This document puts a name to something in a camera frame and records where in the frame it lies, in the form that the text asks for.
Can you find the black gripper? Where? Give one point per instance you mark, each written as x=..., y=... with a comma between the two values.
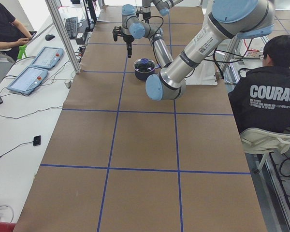
x=128, y=41

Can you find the glass pot lid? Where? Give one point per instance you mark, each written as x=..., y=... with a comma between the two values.
x=144, y=65

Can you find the blue saucepan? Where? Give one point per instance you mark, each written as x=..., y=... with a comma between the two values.
x=144, y=76

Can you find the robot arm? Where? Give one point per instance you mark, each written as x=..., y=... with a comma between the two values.
x=162, y=6
x=227, y=19

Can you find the black keyboard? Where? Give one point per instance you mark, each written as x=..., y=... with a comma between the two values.
x=71, y=25

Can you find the far blue teach pendant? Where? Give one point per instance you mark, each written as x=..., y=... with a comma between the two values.
x=48, y=57

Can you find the blue teach pendant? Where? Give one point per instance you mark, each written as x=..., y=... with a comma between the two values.
x=48, y=57
x=28, y=80

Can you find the black computer mouse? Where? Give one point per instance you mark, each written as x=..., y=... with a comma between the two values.
x=49, y=37

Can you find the near blue teach pendant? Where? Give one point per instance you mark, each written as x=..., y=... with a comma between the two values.
x=28, y=80

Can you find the green clamp stand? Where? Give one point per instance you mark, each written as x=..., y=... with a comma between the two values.
x=22, y=52

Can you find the person in black shirt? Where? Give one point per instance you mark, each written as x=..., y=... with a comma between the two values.
x=13, y=33

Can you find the small black square device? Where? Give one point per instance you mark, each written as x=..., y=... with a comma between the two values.
x=37, y=140

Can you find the person in courage jacket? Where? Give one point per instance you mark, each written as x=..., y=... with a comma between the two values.
x=262, y=98

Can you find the white chair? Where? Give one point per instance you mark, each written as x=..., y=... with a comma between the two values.
x=262, y=142

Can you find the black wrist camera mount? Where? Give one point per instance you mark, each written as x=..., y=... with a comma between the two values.
x=117, y=32

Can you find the aluminium frame post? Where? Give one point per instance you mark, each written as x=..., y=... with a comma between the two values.
x=53, y=9

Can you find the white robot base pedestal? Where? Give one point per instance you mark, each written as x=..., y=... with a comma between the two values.
x=204, y=74

